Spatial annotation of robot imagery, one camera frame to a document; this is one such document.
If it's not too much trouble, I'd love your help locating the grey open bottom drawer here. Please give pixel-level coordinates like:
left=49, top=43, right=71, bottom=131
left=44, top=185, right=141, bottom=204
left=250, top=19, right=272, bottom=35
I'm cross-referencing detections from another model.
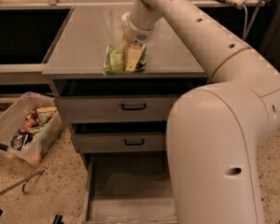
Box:
left=81, top=151, right=177, bottom=224

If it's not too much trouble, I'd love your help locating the white power cable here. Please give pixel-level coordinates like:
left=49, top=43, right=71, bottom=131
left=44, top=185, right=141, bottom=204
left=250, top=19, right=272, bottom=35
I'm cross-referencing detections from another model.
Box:
left=241, top=4, right=250, bottom=42

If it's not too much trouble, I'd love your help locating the green jalapeno chip bag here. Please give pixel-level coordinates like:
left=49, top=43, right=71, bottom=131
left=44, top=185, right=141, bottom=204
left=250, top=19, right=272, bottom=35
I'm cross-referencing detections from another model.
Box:
left=104, top=44, right=147, bottom=76

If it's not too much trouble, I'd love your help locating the red snack packet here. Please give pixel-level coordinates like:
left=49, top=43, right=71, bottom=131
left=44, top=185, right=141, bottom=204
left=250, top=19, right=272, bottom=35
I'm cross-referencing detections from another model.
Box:
left=20, top=119, right=38, bottom=133

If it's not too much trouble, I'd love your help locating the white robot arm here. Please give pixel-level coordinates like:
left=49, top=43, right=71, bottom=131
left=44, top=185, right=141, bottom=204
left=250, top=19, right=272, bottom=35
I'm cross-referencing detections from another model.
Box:
left=123, top=0, right=280, bottom=224

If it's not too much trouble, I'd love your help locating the grey top drawer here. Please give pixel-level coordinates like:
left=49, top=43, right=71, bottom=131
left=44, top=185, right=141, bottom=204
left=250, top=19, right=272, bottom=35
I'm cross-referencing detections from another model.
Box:
left=55, top=97, right=177, bottom=123

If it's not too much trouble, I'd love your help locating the grey drawer cabinet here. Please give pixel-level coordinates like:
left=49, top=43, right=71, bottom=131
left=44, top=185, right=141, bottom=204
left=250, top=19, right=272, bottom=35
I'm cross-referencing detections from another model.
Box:
left=44, top=4, right=206, bottom=224

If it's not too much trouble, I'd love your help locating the clear plastic storage bin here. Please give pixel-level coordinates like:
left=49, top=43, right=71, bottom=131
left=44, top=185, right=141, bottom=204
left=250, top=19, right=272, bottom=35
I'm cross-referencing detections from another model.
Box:
left=0, top=92, right=63, bottom=166

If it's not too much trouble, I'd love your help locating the dark cabinet at right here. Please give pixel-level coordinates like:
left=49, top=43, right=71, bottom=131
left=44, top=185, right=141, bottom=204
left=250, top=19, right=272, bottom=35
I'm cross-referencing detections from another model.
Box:
left=259, top=0, right=280, bottom=79

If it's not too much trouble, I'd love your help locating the blue snack packet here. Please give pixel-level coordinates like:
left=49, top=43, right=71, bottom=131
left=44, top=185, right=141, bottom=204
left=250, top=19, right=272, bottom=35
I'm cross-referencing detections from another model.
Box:
left=9, top=133, right=29, bottom=151

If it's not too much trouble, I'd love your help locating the tan snack box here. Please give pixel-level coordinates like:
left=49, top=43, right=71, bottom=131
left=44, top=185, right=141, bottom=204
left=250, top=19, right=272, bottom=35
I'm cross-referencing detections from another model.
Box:
left=35, top=106, right=57, bottom=124

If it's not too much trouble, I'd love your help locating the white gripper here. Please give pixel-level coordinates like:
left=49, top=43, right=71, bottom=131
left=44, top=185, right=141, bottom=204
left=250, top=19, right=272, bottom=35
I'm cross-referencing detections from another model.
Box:
left=120, top=12, right=155, bottom=73

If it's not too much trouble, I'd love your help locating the grey middle drawer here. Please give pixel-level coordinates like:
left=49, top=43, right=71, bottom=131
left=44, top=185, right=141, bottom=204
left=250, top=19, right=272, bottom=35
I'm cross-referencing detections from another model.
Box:
left=72, top=133, right=165, bottom=153

